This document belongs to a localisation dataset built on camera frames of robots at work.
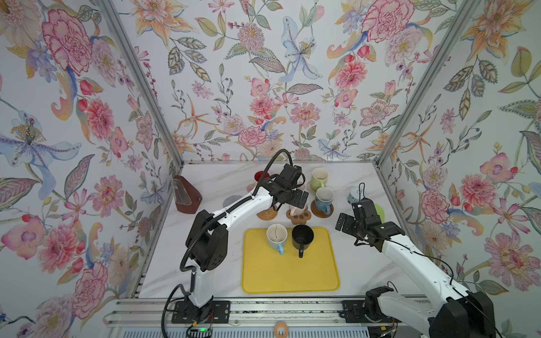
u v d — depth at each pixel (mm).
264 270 855
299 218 980
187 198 956
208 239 488
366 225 627
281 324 714
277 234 904
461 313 387
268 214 1001
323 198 941
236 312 756
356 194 1032
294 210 904
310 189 1094
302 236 868
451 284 429
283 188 667
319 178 1013
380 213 1020
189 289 588
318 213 987
